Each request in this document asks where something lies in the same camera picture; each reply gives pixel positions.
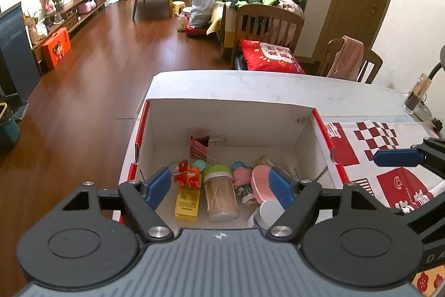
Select orange gift box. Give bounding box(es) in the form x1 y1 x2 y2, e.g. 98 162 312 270
42 27 72 70

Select small yellow box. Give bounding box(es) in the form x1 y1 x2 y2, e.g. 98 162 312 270
174 186 201 223

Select wooden slatted chair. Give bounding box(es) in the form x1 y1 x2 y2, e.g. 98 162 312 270
231 4 305 70

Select dark blue tall appliance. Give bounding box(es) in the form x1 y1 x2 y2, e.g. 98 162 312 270
0 3 41 99

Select grey desk lamp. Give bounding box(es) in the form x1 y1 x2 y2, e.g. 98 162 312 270
414 45 445 124

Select orange flower print paper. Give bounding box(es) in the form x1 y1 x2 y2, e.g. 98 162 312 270
411 264 445 294

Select toothpick jar with green lid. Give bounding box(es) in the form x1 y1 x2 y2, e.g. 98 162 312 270
202 163 240 223

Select red and white printed mat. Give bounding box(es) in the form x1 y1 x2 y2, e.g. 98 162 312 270
322 121 445 217

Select white round container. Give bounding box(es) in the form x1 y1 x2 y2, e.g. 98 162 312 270
252 199 287 231

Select pink cloth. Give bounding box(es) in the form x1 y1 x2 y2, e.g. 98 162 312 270
327 35 364 82

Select pink plastic bowl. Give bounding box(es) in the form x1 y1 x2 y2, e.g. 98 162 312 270
251 165 275 203

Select pink binder clip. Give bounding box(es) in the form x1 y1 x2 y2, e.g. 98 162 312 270
189 135 227 165

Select red printed cushion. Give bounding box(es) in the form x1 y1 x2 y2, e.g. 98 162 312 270
238 39 306 75

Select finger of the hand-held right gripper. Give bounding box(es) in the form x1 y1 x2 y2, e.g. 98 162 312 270
394 180 445 226
374 136 445 176

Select teal trash bin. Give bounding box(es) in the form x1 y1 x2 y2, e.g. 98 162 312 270
0 102 21 149

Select red cardboard box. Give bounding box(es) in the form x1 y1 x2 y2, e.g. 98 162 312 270
118 99 348 235

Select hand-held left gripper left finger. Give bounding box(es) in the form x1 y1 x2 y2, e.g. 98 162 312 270
61 166 174 242

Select pink and blue toy figure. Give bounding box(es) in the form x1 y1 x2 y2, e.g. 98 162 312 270
229 161 253 188

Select clear glass bottle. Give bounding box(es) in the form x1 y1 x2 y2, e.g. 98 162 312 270
403 73 432 113

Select pink handbag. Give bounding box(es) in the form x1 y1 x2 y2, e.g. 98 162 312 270
77 0 97 14

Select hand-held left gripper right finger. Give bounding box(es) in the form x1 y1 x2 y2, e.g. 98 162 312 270
266 166 378 242

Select sofa with clothes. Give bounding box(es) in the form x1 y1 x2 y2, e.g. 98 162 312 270
202 0 310 50

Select red toy keychain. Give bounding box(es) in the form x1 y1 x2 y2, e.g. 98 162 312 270
170 159 202 187

